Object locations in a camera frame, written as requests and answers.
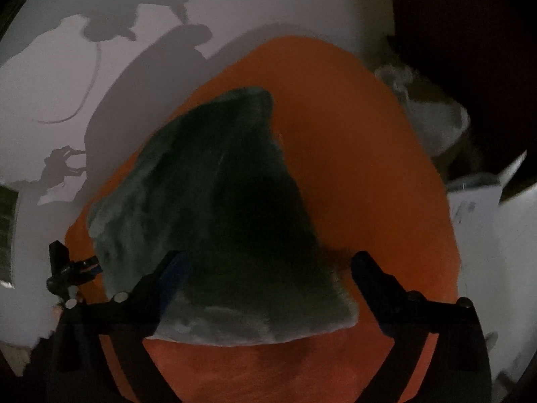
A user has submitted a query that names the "grey fleece cloth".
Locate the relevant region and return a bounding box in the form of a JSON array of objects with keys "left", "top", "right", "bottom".
[{"left": 86, "top": 86, "right": 359, "bottom": 347}]

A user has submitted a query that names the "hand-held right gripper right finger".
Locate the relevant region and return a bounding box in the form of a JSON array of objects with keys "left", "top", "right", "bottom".
[{"left": 350, "top": 251, "right": 493, "bottom": 403}]

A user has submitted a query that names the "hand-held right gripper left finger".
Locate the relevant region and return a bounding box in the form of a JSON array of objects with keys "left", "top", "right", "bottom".
[{"left": 46, "top": 250, "right": 194, "bottom": 403}]

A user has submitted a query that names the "white cardboard box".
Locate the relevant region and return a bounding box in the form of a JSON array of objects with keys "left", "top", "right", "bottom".
[{"left": 445, "top": 150, "right": 528, "bottom": 261}]

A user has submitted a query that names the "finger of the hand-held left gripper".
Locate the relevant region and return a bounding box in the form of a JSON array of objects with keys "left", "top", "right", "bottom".
[
  {"left": 47, "top": 240, "right": 71, "bottom": 299},
  {"left": 68, "top": 257, "right": 102, "bottom": 286}
]

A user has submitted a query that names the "white cloth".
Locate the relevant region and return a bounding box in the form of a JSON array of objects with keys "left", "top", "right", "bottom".
[{"left": 373, "top": 64, "right": 470, "bottom": 158}]

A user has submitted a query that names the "orange blanket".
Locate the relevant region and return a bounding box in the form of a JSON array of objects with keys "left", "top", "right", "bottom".
[{"left": 63, "top": 36, "right": 460, "bottom": 403}]

